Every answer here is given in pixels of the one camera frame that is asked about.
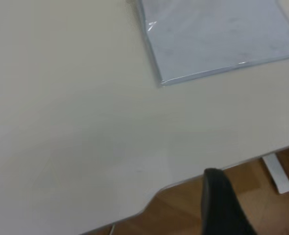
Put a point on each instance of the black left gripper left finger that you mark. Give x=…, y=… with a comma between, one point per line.
x=220, y=208

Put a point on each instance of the clear plastic zip bag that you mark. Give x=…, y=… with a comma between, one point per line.
x=208, y=36

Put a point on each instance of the white table leg foot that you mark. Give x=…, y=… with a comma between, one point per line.
x=278, y=173

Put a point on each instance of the white paper stack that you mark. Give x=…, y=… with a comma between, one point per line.
x=220, y=34

